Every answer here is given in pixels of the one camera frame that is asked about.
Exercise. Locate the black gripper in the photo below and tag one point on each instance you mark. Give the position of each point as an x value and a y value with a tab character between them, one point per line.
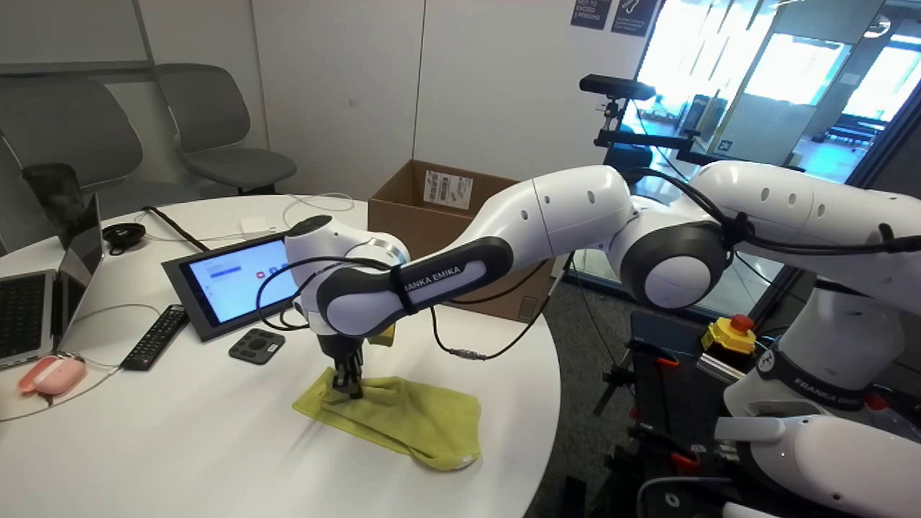
344	351

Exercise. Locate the yellow towel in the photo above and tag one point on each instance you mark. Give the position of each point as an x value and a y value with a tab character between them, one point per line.
422	422

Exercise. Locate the brown cardboard box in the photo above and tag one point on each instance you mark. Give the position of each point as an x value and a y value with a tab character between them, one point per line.
405	216

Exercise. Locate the black smartphone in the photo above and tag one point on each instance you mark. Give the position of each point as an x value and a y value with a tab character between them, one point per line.
256	347

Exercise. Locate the black tablet with lit screen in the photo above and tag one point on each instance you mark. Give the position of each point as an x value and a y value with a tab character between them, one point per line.
225	284

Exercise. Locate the black remote control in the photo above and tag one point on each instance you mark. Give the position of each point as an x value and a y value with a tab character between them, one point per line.
153	338

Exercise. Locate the black round desk device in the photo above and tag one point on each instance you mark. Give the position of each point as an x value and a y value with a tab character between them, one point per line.
123	236

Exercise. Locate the grey office chair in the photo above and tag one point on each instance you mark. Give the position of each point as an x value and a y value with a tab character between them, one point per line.
68	132
216	145

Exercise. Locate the silver laptop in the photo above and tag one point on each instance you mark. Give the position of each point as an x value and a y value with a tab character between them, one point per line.
25	317

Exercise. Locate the yellow red emergency stop button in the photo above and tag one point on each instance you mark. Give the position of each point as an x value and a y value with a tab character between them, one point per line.
733	335

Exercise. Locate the black camera stand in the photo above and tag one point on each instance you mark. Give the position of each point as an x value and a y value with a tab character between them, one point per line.
621	86

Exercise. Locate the dark wall poster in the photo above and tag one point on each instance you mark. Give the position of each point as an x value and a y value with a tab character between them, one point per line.
592	13
635	14

